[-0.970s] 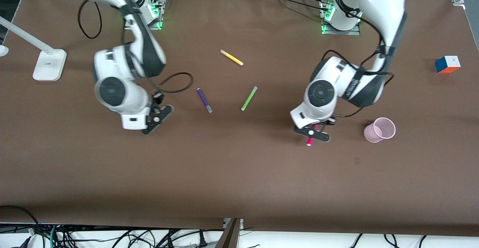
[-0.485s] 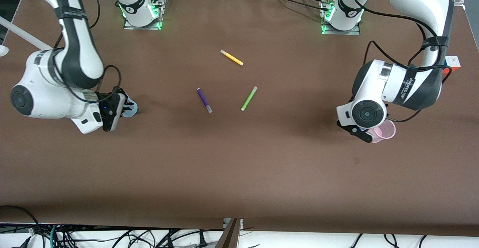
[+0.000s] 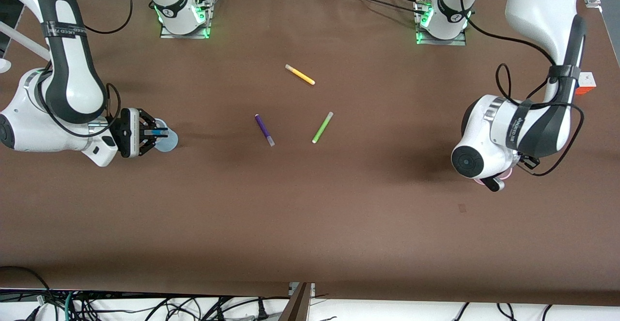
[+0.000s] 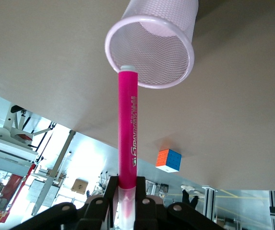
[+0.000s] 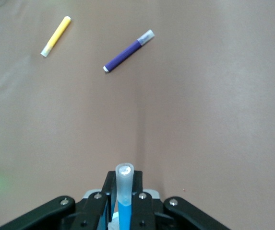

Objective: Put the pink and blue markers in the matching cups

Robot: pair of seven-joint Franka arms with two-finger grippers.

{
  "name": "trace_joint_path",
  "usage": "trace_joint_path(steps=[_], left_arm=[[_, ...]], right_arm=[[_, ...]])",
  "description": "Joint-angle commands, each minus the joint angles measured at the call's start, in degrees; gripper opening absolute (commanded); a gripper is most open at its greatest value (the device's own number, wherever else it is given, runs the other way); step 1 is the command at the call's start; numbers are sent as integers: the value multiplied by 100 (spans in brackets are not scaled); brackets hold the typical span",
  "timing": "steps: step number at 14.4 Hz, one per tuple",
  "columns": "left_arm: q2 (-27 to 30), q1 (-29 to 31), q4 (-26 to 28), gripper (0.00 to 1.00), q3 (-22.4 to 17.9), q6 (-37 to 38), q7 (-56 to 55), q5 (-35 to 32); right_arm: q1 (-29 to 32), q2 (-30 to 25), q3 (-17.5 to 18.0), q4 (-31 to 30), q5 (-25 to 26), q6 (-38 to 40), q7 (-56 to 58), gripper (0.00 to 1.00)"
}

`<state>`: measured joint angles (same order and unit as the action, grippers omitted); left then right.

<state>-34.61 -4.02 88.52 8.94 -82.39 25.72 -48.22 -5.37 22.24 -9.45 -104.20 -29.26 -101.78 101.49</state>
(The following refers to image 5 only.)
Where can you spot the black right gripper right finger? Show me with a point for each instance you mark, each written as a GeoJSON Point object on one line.
{"type": "Point", "coordinates": [143, 210]}

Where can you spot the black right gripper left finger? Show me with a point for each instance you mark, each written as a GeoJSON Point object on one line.
{"type": "Point", "coordinates": [96, 208]}

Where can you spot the blue marker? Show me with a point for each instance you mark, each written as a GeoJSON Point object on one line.
{"type": "Point", "coordinates": [125, 191]}

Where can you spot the brown table cover sheet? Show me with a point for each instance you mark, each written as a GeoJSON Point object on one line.
{"type": "Point", "coordinates": [199, 119]}

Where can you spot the purple marker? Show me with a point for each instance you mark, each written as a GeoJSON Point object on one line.
{"type": "Point", "coordinates": [127, 51]}

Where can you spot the yellow marker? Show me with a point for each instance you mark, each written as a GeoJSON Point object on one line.
{"type": "Point", "coordinates": [56, 34]}

